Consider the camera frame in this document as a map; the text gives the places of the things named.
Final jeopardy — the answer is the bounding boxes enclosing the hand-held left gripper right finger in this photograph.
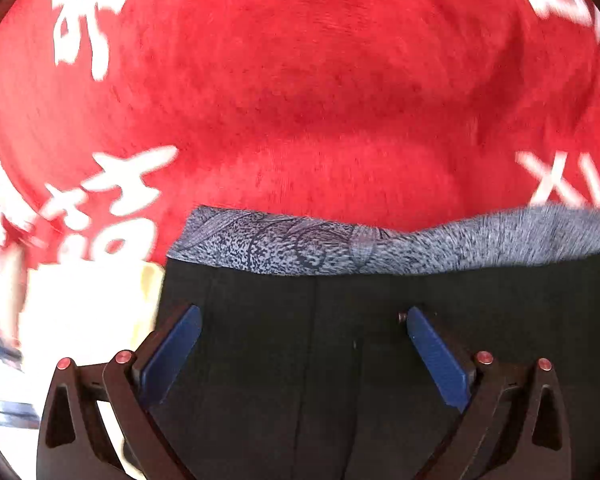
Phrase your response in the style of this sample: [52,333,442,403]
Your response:
[397,306,572,480]

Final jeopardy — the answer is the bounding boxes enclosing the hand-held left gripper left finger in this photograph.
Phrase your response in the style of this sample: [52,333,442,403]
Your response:
[36,304,203,480]

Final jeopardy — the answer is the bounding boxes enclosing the black pants with grey waistband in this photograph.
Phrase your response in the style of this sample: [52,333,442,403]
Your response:
[122,205,600,480]

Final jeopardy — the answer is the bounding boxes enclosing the red printed blanket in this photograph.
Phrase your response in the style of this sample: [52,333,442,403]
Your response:
[0,0,600,273]

